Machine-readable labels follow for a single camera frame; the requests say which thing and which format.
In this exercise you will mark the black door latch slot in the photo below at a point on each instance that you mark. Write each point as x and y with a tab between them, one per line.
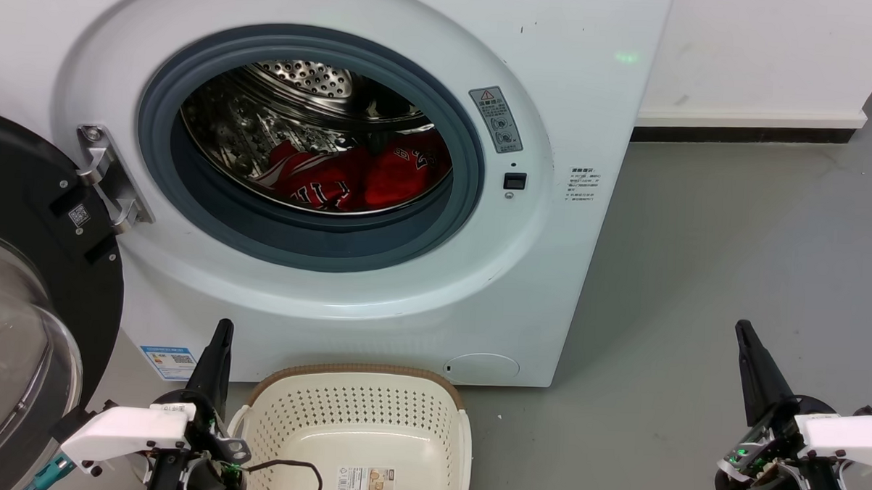
514	181

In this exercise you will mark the small printed text sticker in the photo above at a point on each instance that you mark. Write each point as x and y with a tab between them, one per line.
584	185

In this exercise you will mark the small QR code sticker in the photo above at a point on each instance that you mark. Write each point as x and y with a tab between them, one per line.
79	215

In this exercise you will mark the cream plastic laundry basket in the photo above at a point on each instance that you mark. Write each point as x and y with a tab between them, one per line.
357	416

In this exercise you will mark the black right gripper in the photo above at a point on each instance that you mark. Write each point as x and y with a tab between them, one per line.
776	474

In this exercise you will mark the red jersey clothing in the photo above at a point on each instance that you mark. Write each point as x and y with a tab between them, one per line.
402	175

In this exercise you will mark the metal door hinge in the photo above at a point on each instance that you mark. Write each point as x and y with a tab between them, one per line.
112	179

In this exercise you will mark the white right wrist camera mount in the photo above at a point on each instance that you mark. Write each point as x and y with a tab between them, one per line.
850	437

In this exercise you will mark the grey warning sticker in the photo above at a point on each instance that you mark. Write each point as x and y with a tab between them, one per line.
496	119

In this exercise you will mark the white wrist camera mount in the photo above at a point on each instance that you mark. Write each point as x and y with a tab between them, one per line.
850	437
125	431

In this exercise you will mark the grey rubber door gasket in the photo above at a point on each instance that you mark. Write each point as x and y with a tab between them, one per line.
190	215

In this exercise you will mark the blue energy label sticker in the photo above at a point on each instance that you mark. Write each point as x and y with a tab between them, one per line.
169	362

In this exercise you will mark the white and black baseboard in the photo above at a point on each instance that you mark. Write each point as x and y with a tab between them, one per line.
745	124

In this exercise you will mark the steel washing machine drum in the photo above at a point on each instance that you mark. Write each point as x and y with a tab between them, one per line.
304	77

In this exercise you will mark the round white filter cover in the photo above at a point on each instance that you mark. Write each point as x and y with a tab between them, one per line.
481	368

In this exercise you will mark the white front-load washing machine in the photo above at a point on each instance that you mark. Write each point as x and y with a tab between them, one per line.
551	278

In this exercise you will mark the black washer door with glass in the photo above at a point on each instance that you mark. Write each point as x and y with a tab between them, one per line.
17	187

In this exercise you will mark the teal connector piece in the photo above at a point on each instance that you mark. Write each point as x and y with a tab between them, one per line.
49	474

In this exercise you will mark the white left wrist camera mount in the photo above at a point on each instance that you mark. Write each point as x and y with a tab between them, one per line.
125	431

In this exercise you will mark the printed product label with barcode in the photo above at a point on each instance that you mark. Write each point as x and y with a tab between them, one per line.
366	485

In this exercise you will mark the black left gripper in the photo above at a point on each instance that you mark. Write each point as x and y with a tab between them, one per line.
207	476

